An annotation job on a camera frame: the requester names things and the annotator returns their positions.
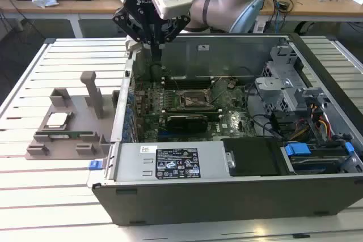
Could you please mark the hard disk in blue carrier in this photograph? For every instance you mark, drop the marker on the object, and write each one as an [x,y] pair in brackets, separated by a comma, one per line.
[296,150]

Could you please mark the silver CPU chip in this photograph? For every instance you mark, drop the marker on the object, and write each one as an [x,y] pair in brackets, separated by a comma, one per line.
[56,120]

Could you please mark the grey-brown parts rack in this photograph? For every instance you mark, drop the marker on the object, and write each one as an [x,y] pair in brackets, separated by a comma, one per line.
[76,111]

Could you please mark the green motherboard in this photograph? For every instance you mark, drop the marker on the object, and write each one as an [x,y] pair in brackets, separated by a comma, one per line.
[238,103]

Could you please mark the grey case latch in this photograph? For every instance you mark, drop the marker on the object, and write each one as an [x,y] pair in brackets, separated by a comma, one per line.
[130,45]

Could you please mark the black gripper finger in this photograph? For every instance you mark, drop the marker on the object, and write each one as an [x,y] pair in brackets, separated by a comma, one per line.
[178,28]
[127,23]

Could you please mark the dark grey PC case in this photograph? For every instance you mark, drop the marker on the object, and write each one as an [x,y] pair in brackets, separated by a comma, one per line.
[227,205]

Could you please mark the CPU socket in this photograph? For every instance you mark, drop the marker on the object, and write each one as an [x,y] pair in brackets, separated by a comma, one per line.
[195,99]

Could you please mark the black plastic bracket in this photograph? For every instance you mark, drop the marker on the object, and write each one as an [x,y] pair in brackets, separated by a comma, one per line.
[280,121]

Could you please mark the black graphics card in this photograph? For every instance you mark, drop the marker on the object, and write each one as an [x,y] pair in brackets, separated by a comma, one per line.
[187,124]

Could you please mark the silver power supply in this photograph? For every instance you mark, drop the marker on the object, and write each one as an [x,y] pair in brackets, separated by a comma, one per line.
[130,162]

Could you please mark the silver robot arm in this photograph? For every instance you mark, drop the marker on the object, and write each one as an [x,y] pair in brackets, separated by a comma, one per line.
[221,6]

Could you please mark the green RAM stick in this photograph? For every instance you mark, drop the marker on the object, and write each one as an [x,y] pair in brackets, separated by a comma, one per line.
[193,112]
[79,133]

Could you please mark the crumpled white paper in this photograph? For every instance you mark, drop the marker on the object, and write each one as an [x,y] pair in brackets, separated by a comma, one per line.
[44,1]

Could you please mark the coin cell battery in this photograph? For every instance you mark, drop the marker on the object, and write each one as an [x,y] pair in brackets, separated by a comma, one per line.
[231,84]

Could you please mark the black RAM slot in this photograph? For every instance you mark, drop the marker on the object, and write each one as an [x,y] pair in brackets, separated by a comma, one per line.
[193,78]
[193,86]
[193,83]

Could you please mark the white sticker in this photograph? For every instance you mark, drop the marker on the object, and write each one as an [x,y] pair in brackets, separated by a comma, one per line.
[203,47]

